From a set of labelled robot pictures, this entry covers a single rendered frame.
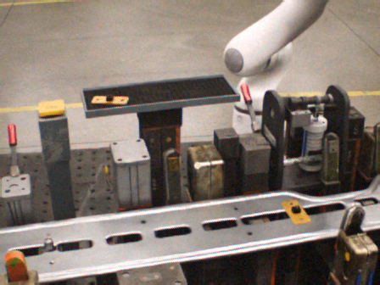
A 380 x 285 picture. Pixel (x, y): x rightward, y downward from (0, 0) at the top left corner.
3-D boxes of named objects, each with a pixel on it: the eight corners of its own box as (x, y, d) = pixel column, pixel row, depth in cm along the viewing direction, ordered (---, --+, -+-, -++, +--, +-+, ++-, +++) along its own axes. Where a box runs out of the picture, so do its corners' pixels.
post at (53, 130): (58, 271, 162) (36, 122, 139) (56, 253, 168) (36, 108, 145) (86, 266, 164) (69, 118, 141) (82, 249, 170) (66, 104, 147)
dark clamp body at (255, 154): (234, 286, 161) (241, 155, 141) (220, 255, 171) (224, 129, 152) (273, 279, 164) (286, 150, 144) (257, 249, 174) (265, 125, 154)
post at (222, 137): (215, 273, 164) (219, 137, 144) (210, 261, 168) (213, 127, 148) (233, 270, 166) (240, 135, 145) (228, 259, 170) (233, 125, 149)
